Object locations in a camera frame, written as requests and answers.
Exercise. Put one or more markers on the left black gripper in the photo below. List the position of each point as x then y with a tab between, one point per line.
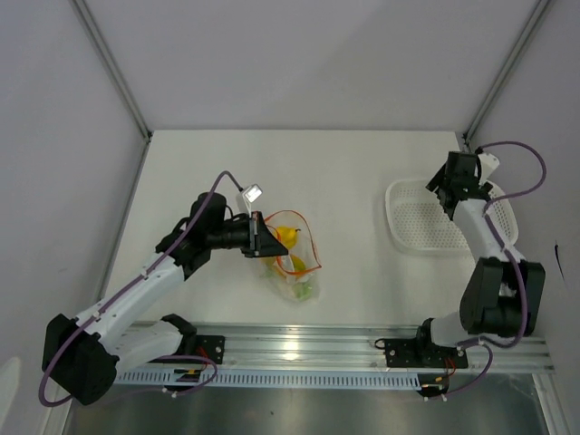
260	241

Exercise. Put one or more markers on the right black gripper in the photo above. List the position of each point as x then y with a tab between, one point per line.
437	179

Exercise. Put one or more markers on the orange pink peach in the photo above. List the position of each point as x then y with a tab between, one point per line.
270	263

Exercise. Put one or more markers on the yellow green mango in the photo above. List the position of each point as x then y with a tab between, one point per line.
298	264

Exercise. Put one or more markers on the clear zip top bag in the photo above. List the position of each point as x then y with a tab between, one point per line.
293	276

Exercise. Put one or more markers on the white cauliflower with leaves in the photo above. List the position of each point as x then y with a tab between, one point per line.
299	291

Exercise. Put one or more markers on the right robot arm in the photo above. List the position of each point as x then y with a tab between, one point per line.
500	303

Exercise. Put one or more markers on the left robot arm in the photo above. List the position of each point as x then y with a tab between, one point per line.
84	354

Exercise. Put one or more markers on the white perforated plastic basket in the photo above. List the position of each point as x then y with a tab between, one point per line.
417	222

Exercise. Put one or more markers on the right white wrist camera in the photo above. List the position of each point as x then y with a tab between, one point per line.
487	164

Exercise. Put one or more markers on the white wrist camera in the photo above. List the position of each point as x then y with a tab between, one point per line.
247	196
487	164

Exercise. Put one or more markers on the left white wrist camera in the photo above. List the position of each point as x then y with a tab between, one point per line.
247	196

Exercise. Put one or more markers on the aluminium mounting rail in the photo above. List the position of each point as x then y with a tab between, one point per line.
351	348

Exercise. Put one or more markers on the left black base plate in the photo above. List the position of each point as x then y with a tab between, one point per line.
208	346

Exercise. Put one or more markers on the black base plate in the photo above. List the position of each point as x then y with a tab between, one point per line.
410	353
208	346

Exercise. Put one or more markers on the white slotted cable duct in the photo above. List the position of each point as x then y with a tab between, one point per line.
375	379

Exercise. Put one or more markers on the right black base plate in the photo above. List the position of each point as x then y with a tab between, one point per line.
410	353

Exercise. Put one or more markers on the right aluminium frame post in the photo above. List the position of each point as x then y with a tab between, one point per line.
515	53

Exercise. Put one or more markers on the aluminium frame post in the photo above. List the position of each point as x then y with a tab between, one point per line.
515	53
110	65

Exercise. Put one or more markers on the left aluminium frame post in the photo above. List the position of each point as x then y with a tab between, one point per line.
110	65

